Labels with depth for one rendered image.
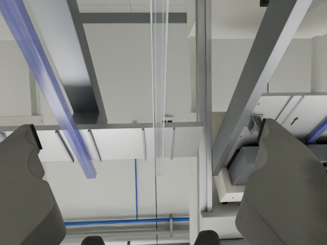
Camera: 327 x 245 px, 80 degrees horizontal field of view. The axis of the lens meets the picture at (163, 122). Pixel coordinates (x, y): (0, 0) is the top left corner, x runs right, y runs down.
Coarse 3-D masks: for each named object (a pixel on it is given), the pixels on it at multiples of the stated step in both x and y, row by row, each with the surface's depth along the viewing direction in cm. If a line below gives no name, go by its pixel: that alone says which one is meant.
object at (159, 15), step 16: (160, 0) 14; (160, 16) 15; (160, 32) 16; (160, 48) 17; (160, 64) 18; (160, 80) 19; (160, 96) 21; (160, 112) 22; (160, 128) 24; (160, 144) 27; (160, 160) 29
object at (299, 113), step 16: (272, 96) 37; (288, 96) 37; (304, 96) 37; (320, 96) 38; (256, 112) 41; (272, 112) 41; (288, 112) 41; (304, 112) 41; (320, 112) 41; (288, 128) 45; (304, 128) 46; (240, 144) 50; (256, 144) 50; (320, 144) 52
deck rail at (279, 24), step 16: (272, 0) 28; (288, 0) 25; (304, 0) 23; (272, 16) 28; (288, 16) 25; (272, 32) 28; (288, 32) 26; (256, 48) 33; (272, 48) 28; (256, 64) 33; (272, 64) 30; (240, 80) 39; (256, 80) 33; (240, 96) 39; (256, 96) 35; (240, 112) 39; (224, 128) 49; (240, 128) 43; (224, 144) 49; (224, 160) 54
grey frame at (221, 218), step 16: (208, 0) 58; (208, 16) 58; (208, 32) 58; (208, 48) 59; (208, 64) 59; (208, 80) 59; (208, 96) 59; (208, 112) 60; (208, 128) 60; (208, 144) 60; (208, 160) 60; (208, 176) 61; (208, 192) 61; (208, 208) 61; (224, 208) 64; (208, 224) 58; (224, 224) 59
